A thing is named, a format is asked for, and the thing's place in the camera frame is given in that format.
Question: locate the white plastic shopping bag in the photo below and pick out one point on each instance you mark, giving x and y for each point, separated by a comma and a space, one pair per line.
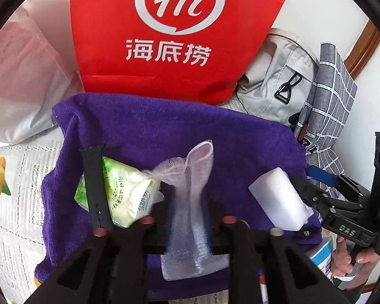
28, 85

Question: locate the purple towel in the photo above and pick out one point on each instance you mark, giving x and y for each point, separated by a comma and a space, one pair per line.
240, 145

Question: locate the blue and white tissue box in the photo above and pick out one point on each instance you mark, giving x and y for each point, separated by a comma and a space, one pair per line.
319, 256

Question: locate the red paper bag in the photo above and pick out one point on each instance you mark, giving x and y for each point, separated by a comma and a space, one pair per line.
114, 53

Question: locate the person's right hand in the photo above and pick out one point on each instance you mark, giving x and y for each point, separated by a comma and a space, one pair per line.
342, 259

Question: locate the green tissue pack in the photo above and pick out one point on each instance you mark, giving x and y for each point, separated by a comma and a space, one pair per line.
123, 190

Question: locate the white sponge block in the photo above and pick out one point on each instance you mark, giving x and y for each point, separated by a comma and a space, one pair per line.
278, 196

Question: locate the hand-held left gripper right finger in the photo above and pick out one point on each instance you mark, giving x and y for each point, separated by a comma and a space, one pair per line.
240, 243

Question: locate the brown wooden door frame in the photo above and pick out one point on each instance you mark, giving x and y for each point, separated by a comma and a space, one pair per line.
365, 47

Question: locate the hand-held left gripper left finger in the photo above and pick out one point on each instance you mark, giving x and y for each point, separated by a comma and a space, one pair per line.
136, 243

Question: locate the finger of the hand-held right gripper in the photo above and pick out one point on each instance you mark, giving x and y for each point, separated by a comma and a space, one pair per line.
326, 177
316, 199

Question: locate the white mesh net bag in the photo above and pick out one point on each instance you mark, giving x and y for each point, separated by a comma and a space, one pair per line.
190, 234

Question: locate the grey checkered cloth bag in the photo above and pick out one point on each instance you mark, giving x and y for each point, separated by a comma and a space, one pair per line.
332, 101

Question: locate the grey backpack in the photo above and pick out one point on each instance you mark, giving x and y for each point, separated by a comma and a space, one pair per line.
272, 82

